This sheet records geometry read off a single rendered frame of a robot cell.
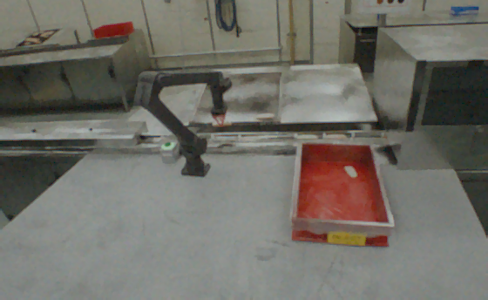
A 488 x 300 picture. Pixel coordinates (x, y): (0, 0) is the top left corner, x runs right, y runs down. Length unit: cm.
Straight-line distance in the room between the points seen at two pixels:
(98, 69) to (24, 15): 297
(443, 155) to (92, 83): 393
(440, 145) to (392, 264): 57
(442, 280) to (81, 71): 417
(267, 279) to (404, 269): 42
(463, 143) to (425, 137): 16
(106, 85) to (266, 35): 257
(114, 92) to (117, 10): 195
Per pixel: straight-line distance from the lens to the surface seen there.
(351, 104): 174
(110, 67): 415
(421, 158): 143
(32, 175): 225
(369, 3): 222
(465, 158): 151
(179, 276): 106
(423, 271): 109
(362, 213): 120
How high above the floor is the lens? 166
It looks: 30 degrees down
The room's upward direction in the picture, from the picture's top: 7 degrees counter-clockwise
